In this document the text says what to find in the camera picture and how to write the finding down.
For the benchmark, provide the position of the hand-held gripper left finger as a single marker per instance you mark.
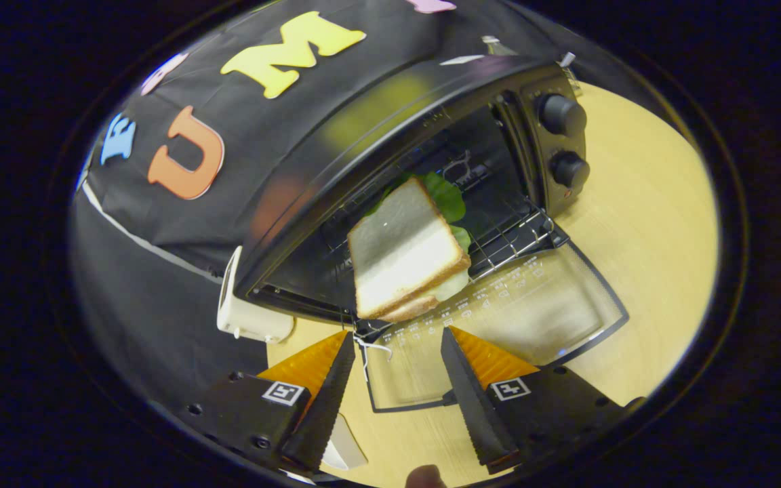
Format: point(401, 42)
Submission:
point(323, 413)

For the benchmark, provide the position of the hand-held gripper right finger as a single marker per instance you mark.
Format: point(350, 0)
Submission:
point(475, 407)

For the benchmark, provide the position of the white bread lettuce sandwich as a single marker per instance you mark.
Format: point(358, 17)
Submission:
point(404, 251)

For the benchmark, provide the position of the black toaster oven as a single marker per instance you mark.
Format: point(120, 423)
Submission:
point(363, 115)

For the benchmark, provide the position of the white pop-up toaster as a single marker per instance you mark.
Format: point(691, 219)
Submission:
point(248, 322)

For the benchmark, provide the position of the white oblong dish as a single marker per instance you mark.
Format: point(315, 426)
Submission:
point(346, 444)

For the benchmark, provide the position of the clear bottle with green label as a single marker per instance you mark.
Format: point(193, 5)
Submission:
point(495, 46)

